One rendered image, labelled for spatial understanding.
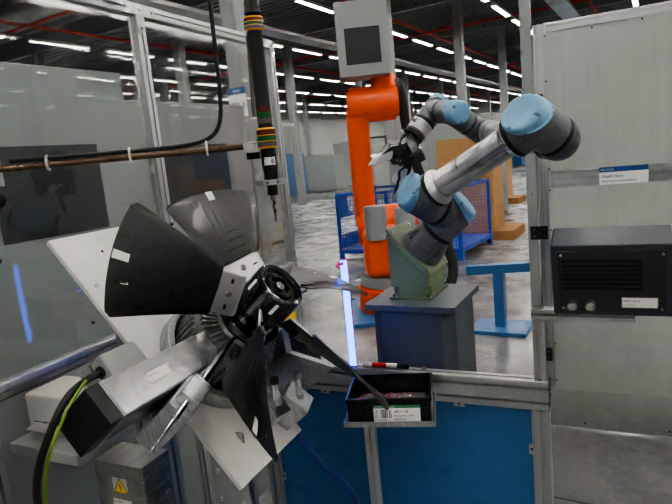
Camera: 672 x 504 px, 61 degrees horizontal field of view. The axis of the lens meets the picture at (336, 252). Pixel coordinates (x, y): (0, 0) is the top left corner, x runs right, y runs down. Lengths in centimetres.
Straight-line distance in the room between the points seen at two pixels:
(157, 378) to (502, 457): 100
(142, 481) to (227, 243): 57
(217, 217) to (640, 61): 210
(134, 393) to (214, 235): 45
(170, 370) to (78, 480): 83
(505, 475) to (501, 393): 25
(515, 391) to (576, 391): 157
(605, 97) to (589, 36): 28
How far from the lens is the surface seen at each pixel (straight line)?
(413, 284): 188
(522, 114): 155
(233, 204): 144
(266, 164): 131
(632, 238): 147
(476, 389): 165
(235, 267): 133
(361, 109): 520
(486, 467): 177
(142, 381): 112
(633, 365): 313
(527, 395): 163
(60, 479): 189
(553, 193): 294
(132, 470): 146
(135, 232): 114
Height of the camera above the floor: 148
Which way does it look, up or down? 9 degrees down
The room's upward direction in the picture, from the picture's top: 6 degrees counter-clockwise
